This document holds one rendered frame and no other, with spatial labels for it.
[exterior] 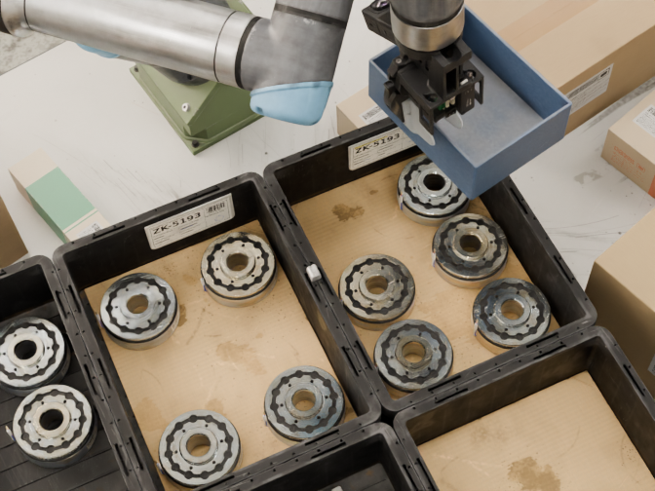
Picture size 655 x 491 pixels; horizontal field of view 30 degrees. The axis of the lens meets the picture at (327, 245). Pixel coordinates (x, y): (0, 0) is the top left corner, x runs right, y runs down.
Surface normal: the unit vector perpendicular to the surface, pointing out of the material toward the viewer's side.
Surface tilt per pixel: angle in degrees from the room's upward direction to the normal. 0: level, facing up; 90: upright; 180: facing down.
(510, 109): 1
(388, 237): 0
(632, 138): 0
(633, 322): 90
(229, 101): 90
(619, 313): 90
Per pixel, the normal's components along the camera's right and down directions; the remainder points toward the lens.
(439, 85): -0.83, 0.53
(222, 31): -0.15, -0.33
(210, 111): 0.56, 0.71
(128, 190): -0.04, -0.50
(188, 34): -0.27, 0.00
